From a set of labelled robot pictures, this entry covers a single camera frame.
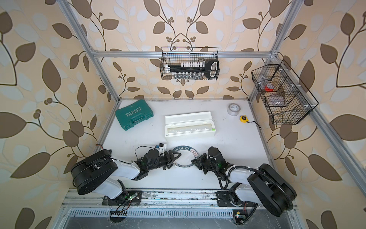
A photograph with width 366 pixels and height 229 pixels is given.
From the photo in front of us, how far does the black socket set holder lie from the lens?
2.70ft

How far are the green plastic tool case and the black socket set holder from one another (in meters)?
0.39

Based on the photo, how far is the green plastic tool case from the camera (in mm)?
1039
